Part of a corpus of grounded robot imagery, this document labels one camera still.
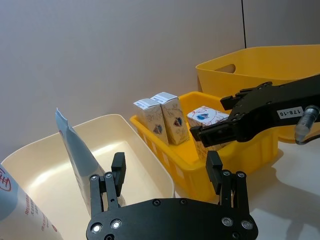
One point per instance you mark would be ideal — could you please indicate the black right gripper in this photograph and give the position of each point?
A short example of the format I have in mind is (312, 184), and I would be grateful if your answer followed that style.
(260, 112)

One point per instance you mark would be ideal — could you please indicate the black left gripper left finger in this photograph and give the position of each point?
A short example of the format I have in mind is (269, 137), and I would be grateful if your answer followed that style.
(117, 185)

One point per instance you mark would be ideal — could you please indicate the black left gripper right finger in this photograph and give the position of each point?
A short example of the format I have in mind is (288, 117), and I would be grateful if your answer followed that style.
(232, 190)

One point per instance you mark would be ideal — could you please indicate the white carton with red print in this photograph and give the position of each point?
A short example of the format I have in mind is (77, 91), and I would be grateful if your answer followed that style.
(207, 116)

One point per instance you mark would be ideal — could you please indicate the small yellow slotted basket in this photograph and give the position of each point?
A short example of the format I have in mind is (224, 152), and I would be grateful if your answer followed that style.
(190, 172)

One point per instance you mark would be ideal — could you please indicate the beige printed carton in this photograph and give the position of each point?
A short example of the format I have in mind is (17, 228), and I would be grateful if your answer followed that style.
(152, 120)
(175, 120)

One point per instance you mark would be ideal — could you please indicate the silver blue toothpaste tube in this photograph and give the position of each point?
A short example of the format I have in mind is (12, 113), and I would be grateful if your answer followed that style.
(77, 155)

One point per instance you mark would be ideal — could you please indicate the cream plastic tub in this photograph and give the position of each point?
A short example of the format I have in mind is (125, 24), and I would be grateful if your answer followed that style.
(62, 180)

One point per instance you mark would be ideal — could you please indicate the large yellow plastic tub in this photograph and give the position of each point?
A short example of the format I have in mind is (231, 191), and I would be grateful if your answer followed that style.
(262, 62)

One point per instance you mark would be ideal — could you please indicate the white tube with red print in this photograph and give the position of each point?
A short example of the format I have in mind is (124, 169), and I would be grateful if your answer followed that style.
(22, 215)

